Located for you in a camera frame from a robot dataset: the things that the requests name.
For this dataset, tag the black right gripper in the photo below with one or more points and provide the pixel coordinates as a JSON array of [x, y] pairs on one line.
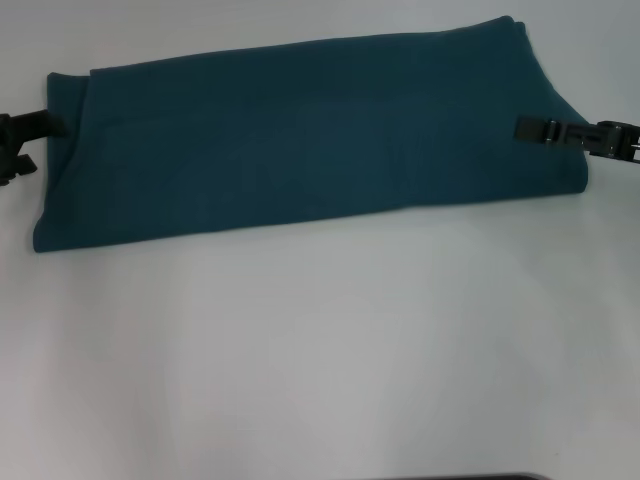
[[600, 142]]

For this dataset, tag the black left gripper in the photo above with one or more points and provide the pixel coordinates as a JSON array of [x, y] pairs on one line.
[[7, 150]]

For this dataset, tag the teal T-shirt with pink print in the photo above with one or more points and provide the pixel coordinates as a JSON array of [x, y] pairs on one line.
[[300, 150]]

